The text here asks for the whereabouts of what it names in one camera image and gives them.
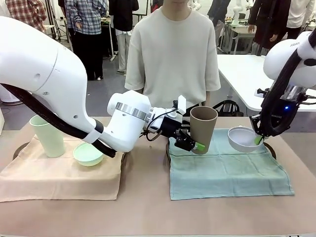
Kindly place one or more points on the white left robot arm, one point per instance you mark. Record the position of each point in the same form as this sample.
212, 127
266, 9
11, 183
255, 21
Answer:
37, 56

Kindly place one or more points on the dark brown serving tray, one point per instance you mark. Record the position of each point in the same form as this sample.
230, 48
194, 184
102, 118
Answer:
124, 160
167, 150

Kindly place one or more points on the person in cream top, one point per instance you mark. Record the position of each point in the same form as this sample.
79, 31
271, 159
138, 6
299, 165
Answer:
172, 49

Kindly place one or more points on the black bag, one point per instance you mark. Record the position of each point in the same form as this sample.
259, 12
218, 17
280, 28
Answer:
227, 108

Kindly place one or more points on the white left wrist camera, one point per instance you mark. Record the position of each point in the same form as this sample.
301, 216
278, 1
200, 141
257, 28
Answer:
182, 105

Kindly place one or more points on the white air purifier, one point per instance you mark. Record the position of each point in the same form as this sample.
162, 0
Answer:
6, 97

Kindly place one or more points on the light green tall cup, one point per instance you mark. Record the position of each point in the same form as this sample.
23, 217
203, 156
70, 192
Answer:
51, 145

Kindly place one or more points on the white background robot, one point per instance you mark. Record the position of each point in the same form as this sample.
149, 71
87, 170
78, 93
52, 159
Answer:
236, 12

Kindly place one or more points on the beige pink cloth mat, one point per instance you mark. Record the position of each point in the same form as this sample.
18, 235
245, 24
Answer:
49, 177

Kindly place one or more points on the person in red plaid shirt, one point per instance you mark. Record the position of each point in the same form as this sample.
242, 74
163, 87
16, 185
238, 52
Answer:
27, 12

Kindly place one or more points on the grey desk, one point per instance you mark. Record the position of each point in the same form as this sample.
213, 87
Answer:
240, 32

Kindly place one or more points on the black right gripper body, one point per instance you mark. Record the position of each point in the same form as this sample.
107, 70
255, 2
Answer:
279, 112

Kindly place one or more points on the person in white shirt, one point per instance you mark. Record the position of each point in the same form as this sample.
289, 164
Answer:
298, 12

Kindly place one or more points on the light green bowl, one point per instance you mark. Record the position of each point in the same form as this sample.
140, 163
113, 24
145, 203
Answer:
86, 155

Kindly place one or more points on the pale blue bowl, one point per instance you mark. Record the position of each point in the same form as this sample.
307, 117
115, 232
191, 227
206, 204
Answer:
239, 145

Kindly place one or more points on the person in dark long coat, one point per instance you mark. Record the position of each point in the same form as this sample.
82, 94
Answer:
266, 19

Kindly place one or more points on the person in blue plaid shirt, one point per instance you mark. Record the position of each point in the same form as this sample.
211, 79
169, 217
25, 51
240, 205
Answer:
84, 17

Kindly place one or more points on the teal green cloth mat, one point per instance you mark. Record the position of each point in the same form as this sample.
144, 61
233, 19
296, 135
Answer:
222, 172

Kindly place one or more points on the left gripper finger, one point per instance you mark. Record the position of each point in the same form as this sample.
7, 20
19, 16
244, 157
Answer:
186, 127
184, 143

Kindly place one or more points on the brown tall cup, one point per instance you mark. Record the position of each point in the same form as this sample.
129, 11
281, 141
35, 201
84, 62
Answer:
202, 128

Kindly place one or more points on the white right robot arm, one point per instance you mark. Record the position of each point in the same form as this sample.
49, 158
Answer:
279, 59

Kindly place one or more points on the person in black top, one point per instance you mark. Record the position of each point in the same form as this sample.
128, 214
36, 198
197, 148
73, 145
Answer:
123, 14

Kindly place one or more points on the white side table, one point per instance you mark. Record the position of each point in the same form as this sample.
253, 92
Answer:
237, 74

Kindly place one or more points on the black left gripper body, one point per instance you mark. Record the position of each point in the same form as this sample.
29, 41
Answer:
169, 126

